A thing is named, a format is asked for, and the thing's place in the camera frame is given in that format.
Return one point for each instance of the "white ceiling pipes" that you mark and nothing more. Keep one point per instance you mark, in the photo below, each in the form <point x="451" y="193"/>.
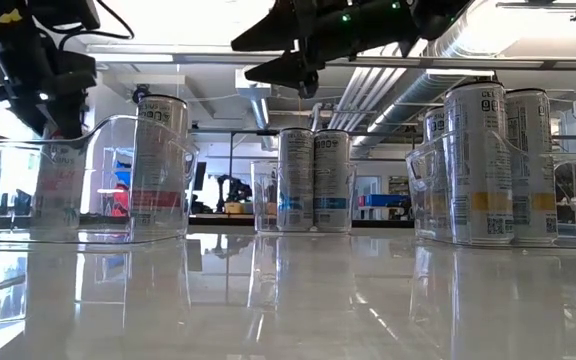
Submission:
<point x="358" y="100"/>

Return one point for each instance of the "shelf with coloured bins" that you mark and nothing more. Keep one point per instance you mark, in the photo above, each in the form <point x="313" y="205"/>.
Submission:
<point x="118" y="195"/>

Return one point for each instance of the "black background robot arm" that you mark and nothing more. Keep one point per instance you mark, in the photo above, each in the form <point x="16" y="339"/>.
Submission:
<point x="235" y="192"/>

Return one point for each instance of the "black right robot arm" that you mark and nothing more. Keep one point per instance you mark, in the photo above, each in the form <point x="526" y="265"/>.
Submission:
<point x="438" y="20"/>

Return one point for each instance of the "white ceiling box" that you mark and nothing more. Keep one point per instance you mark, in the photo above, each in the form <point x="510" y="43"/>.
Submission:
<point x="260" y="92"/>

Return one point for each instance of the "black monitor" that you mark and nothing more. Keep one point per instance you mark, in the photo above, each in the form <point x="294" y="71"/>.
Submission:
<point x="199" y="175"/>

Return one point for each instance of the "ceiling light track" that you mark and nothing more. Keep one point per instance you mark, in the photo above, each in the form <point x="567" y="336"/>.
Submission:
<point x="538" y="5"/>

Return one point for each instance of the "grey overhead beam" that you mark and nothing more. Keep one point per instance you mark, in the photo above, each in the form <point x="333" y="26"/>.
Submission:
<point x="468" y="63"/>

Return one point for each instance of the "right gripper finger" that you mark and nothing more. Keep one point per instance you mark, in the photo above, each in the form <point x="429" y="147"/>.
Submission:
<point x="278" y="30"/>
<point x="288" y="67"/>

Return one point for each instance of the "blue table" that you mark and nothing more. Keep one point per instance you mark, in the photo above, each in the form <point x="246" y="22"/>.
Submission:
<point x="383" y="201"/>

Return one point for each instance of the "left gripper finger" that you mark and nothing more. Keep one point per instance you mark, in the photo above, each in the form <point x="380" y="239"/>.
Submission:
<point x="68" y="117"/>

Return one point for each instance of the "white blue-band soda can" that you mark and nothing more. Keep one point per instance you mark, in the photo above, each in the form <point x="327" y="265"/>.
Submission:
<point x="332" y="180"/>
<point x="295" y="180"/>

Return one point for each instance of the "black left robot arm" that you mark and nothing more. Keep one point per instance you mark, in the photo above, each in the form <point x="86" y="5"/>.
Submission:
<point x="18" y="60"/>

